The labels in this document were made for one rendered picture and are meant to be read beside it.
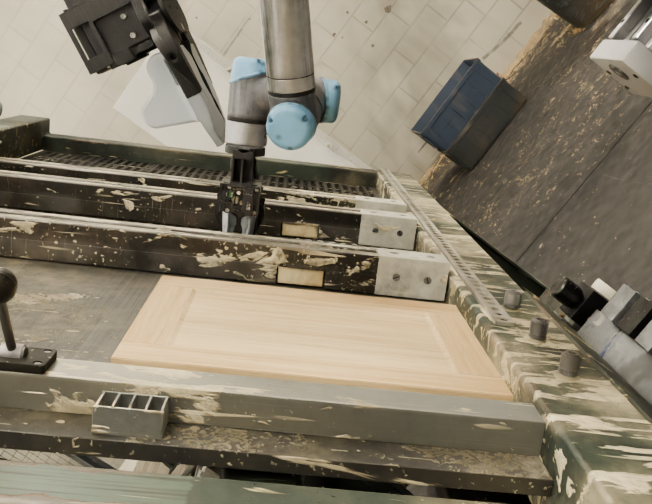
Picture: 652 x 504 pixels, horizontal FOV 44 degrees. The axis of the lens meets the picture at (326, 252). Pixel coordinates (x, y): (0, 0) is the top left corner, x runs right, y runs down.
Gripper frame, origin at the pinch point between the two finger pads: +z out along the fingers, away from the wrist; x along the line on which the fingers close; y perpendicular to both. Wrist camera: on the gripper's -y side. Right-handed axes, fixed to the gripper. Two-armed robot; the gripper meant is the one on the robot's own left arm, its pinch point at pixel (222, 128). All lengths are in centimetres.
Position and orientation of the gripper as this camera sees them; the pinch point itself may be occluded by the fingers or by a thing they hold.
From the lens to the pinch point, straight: 71.6
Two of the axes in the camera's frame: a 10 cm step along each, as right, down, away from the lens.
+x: -0.1, 2.8, -9.6
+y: -9.1, 4.0, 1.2
